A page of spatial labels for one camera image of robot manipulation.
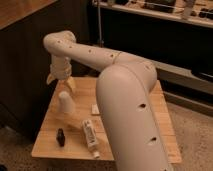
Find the metal shelf rack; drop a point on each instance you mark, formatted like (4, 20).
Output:
(128, 28)

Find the grey metal beam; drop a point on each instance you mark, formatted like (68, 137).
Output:
(183, 88)

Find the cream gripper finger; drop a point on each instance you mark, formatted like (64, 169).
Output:
(70, 83)
(50, 79)

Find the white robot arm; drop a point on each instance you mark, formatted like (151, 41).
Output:
(123, 98)

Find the wooden cabinet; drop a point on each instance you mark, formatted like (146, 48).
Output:
(24, 63)

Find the white tube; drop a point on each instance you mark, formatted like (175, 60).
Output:
(91, 139)

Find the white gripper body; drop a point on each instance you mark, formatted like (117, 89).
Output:
(60, 74)

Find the small dark bottle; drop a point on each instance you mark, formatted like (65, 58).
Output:
(60, 137)

